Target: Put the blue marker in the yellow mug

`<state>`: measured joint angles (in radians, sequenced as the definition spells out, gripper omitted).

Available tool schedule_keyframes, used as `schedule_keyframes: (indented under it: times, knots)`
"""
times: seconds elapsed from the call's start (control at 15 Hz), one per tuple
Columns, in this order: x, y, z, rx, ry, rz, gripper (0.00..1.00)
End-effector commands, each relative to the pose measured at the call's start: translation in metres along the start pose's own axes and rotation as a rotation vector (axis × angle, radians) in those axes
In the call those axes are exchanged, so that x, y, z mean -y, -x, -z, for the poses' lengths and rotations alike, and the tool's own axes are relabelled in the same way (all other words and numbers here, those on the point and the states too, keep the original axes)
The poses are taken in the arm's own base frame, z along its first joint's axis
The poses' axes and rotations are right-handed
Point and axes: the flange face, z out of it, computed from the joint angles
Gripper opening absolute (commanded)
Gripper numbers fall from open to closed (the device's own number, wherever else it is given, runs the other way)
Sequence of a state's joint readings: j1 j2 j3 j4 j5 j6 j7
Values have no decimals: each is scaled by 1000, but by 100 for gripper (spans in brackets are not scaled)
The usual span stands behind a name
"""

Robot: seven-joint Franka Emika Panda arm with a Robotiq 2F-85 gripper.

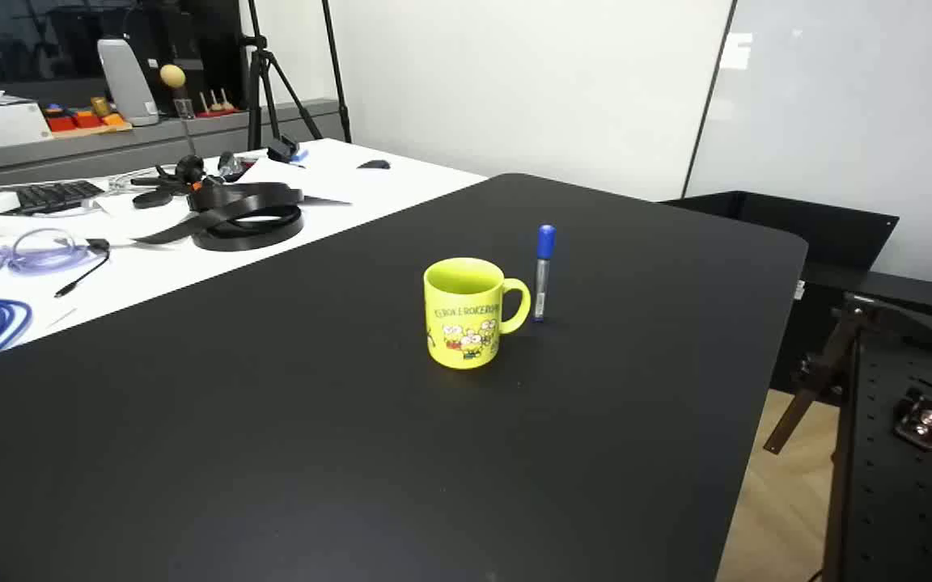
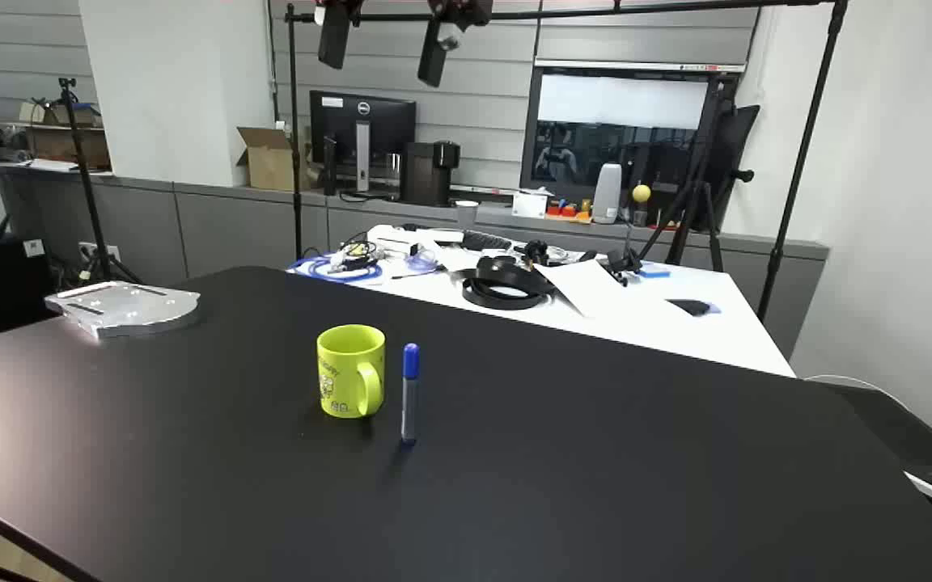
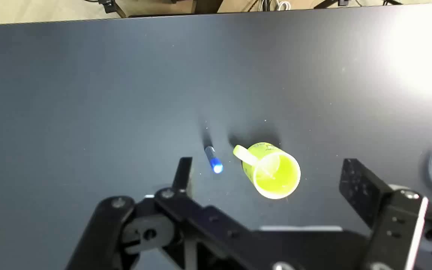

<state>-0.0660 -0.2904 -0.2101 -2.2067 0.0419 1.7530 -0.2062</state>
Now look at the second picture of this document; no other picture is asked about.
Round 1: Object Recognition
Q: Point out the blue capped marker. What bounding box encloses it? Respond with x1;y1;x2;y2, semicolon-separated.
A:
399;344;419;448

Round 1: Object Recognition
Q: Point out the yellow mug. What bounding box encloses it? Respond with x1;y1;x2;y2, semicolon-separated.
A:
317;324;386;421

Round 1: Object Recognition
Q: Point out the white paper sheet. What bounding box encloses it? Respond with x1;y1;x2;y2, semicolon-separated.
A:
540;258;631;320

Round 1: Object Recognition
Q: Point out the black box device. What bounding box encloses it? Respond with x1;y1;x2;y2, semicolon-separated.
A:
401;142;460;207

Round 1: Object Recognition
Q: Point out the white cylindrical speaker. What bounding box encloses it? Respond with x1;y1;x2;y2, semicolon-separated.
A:
592;163;621;225

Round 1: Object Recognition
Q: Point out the black computer monitor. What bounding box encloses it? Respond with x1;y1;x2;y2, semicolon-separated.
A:
310;92;416;195

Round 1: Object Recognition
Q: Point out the yellow ball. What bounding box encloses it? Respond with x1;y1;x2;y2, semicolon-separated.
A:
631;185;652;207

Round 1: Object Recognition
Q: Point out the black small object on table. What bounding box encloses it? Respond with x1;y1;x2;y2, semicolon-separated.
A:
670;298;718;317

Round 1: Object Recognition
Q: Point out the cardboard box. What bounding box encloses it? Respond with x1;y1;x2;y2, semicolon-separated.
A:
239;127;294;195

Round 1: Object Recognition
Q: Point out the large dark display screen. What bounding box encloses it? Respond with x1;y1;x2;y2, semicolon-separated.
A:
520;67;739;202

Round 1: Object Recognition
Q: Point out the black tripod right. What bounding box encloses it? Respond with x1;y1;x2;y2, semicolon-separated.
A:
639;74;759;271

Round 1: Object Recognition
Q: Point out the black tripod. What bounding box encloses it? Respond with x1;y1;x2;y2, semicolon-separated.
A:
57;78;133;281
639;74;759;271

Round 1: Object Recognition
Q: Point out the clear plastic bag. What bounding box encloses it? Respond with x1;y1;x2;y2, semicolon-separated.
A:
46;281;200;340

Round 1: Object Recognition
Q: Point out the black tripod left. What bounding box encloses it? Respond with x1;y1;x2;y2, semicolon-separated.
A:
57;78;133;281

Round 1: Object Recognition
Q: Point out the black coiled cable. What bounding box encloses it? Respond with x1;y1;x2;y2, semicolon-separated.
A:
460;254;553;315

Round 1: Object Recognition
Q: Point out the blue cable on table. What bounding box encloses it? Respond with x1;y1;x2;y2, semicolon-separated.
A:
294;254;386;285

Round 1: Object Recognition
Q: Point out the black frame pole right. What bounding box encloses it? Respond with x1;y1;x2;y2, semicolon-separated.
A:
757;0;852;320

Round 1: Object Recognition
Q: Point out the black frame pole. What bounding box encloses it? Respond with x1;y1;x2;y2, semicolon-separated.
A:
286;0;303;262
757;0;852;320

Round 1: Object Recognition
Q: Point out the black frame pole left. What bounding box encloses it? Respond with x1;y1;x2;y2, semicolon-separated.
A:
286;0;303;262

